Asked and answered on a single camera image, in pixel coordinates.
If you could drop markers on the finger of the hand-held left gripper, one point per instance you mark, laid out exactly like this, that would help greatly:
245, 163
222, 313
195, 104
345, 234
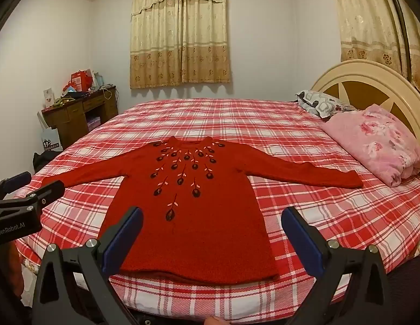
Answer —
47, 191
13, 180

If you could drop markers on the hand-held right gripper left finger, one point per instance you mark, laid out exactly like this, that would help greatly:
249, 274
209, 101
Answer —
125, 240

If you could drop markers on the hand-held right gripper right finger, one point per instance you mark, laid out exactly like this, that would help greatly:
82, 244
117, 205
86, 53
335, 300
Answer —
299, 240

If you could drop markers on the red embroidered knit sweater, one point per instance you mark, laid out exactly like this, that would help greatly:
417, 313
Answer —
203, 237

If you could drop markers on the black bag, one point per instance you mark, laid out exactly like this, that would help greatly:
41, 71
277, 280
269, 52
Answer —
44, 160

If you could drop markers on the white paper bag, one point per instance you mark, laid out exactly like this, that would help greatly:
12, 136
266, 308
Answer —
50, 138

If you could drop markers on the dark wooden desk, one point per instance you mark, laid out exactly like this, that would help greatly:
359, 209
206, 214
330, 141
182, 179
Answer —
71, 118

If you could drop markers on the white card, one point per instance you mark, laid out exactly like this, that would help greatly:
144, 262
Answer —
48, 97

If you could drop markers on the yellow green clutter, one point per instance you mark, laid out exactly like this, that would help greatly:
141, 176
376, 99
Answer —
64, 101

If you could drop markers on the red plaid bed sheet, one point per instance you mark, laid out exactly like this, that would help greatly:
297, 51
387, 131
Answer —
264, 132

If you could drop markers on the red bag on desk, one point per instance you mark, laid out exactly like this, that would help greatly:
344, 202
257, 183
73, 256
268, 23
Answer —
82, 80

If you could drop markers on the pink floral quilt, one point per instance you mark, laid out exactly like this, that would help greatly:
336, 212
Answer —
372, 142

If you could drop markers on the pale blue plastic bag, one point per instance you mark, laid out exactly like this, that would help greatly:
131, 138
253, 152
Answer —
100, 80

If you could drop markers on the grey patterned pillow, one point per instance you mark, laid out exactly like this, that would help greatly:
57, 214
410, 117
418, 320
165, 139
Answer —
320, 103

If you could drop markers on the cream wooden headboard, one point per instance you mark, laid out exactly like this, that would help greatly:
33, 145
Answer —
375, 78

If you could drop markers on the beige floral window curtain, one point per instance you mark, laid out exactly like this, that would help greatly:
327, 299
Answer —
179, 34

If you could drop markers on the beige floral side curtain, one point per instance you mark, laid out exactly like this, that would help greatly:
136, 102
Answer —
369, 23

